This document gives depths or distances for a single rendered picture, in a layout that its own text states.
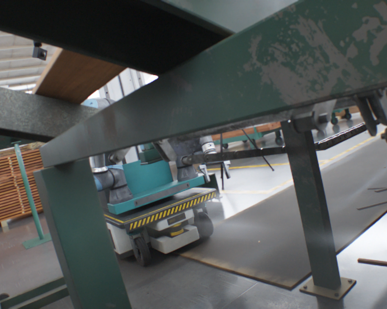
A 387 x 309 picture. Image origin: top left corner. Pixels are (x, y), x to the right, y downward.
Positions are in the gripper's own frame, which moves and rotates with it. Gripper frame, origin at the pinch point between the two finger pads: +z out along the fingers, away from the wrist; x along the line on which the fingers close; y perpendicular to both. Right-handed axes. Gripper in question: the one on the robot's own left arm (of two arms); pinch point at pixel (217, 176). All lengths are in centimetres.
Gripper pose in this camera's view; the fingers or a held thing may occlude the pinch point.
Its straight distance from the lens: 184.2
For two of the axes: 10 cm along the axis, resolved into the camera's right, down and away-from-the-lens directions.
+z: 2.7, 8.9, -3.7
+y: 3.1, -4.5, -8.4
